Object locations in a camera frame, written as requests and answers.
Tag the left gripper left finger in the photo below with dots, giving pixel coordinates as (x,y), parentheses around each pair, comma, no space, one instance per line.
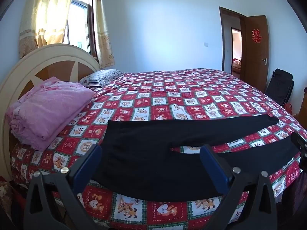
(41,211)

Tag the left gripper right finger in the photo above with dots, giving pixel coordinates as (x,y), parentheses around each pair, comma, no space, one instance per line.
(259,211)

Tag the black pants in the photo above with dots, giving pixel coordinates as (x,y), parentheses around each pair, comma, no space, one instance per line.
(139,158)

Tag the black folding chair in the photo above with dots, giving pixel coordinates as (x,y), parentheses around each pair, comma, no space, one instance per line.
(280,87)

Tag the pink folded blanket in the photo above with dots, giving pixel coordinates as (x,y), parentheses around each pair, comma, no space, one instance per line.
(43,112)

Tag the brown wooden door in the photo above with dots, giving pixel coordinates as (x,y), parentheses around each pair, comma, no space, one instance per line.
(255,69)

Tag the red paper door decoration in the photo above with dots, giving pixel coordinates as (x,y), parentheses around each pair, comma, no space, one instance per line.
(256,37)

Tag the striped pillow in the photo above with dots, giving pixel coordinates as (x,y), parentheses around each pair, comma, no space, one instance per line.
(101,78)

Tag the cream wooden headboard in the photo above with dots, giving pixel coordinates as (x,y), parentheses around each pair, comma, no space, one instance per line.
(66,62)

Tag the red patchwork bed cover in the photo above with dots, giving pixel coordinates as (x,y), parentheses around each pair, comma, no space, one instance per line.
(201,94)

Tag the yellow curtain right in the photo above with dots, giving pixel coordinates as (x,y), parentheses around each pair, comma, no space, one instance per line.
(102,39)

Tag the yellow curtain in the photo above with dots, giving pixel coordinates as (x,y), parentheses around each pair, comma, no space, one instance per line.
(102,39)
(43,23)

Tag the window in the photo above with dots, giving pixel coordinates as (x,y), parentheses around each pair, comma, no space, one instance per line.
(78,25)

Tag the yellow curtain left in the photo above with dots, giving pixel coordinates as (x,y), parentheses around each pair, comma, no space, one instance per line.
(43,23)

